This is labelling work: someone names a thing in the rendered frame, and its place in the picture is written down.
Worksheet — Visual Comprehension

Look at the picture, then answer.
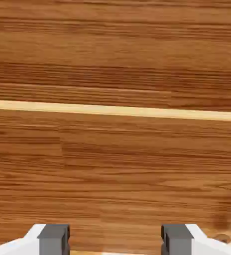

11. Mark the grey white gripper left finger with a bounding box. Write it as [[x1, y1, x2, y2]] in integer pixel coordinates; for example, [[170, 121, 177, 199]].
[[0, 224, 71, 255]]

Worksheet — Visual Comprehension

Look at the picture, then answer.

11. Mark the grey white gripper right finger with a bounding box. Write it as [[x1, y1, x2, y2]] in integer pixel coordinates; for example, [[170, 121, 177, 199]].
[[161, 224, 231, 255]]

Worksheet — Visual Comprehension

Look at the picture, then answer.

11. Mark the wooden cabinet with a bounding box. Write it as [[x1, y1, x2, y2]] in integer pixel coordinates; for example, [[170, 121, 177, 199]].
[[0, 0, 231, 255]]

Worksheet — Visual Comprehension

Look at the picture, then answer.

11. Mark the wooden cabinet door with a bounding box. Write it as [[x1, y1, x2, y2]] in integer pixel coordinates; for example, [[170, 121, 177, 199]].
[[0, 108, 231, 253], [0, 0, 231, 113]]

